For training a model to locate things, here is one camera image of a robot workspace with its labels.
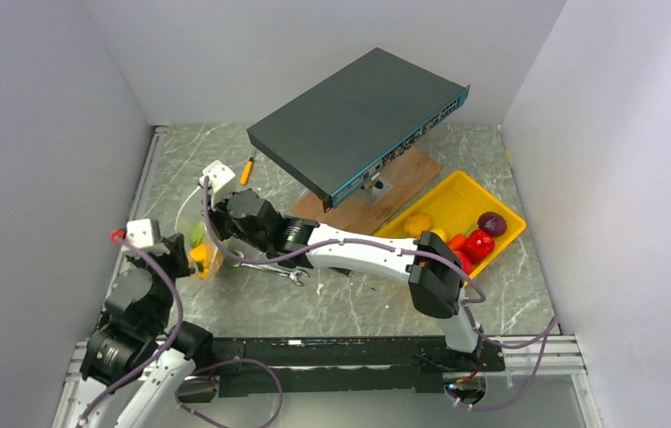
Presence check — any orange carrot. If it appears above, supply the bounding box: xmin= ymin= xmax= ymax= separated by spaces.
xmin=446 ymin=225 xmax=479 ymax=251

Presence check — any wooden base board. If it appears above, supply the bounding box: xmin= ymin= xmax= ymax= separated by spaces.
xmin=291 ymin=148 xmax=441 ymax=235

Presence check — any tan potato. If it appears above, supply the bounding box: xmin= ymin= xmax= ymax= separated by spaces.
xmin=403 ymin=212 xmax=433 ymax=238

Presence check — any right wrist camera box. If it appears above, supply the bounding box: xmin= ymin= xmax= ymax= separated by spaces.
xmin=198 ymin=160 xmax=239 ymax=210

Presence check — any clear polka dot zip bag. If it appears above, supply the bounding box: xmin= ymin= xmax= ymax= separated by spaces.
xmin=175 ymin=187 xmax=225 ymax=280

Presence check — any dark network switch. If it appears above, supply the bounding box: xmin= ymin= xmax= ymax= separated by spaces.
xmin=247 ymin=47 xmax=470 ymax=211

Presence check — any yellow plastic tray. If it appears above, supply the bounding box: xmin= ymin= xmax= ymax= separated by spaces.
xmin=375 ymin=170 xmax=527 ymax=278

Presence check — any silver wrench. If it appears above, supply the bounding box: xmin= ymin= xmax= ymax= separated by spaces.
xmin=228 ymin=260 xmax=310 ymax=286

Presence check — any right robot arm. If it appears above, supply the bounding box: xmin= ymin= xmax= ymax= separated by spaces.
xmin=201 ymin=184 xmax=483 ymax=370

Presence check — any purple onion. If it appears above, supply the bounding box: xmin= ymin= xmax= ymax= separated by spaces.
xmin=477 ymin=211 xmax=508 ymax=237

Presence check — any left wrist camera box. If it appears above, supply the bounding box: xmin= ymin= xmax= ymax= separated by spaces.
xmin=110 ymin=218 xmax=162 ymax=251

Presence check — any yellow bell pepper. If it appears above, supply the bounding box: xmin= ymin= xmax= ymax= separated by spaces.
xmin=188 ymin=243 xmax=211 ymax=279

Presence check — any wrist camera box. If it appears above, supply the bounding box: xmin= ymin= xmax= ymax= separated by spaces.
xmin=110 ymin=218 xmax=162 ymax=251
xmin=198 ymin=160 xmax=239 ymax=210

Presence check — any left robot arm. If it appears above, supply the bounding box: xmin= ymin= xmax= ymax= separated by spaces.
xmin=71 ymin=234 xmax=215 ymax=427

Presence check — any metal stand post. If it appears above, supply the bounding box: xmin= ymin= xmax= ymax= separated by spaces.
xmin=356 ymin=173 xmax=393 ymax=206

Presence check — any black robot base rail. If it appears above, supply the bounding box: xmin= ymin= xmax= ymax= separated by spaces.
xmin=176 ymin=335 xmax=505 ymax=404

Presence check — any black yellow screwdriver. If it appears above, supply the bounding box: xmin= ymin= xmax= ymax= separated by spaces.
xmin=331 ymin=267 xmax=376 ymax=292

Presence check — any green cabbage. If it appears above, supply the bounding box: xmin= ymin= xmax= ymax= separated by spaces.
xmin=188 ymin=222 xmax=207 ymax=250

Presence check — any red bell pepper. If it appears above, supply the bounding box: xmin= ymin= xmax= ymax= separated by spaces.
xmin=462 ymin=229 xmax=495 ymax=264

